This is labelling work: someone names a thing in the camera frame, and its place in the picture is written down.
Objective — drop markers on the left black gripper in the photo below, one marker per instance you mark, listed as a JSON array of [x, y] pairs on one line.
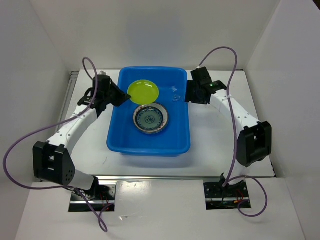
[[122, 97]]

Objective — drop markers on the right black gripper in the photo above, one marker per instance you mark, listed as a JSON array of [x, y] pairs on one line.
[[189, 95]]

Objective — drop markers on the green plastic plate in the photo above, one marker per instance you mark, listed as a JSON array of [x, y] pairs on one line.
[[143, 92]]

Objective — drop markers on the small blue patterned plate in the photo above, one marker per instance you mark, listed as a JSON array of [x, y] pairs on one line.
[[150, 120]]

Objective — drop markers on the orange sunburst pattern plate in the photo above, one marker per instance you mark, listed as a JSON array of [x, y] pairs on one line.
[[166, 120]]

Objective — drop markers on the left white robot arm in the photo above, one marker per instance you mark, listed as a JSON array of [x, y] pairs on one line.
[[52, 160]]

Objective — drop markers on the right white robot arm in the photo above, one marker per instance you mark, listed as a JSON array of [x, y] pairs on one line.
[[253, 138]]

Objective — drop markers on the blue plastic bin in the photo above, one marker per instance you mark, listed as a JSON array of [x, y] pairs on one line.
[[158, 129]]

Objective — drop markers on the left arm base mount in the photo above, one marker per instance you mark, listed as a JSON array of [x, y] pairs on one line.
[[103, 200]]

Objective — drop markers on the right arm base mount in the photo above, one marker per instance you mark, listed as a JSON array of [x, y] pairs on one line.
[[218, 198]]

